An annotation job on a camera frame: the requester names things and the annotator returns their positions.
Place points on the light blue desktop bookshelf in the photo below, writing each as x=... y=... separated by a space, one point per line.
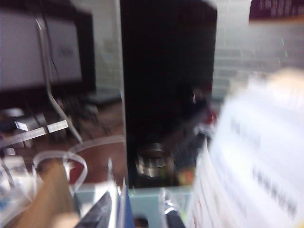
x=145 y=199

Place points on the dark navy book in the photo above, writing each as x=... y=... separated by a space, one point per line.
x=97 y=213

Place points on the orange Human Compatible book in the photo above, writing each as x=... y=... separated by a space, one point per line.
x=52 y=194

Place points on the tall black monitor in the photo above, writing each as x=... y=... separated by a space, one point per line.
x=154 y=71

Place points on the stack of papers and envelopes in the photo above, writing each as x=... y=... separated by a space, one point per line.
x=249 y=142

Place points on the silver monitor stand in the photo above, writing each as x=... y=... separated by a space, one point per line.
x=45 y=71

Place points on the wide black monitor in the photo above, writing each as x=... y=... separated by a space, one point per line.
x=21 y=47

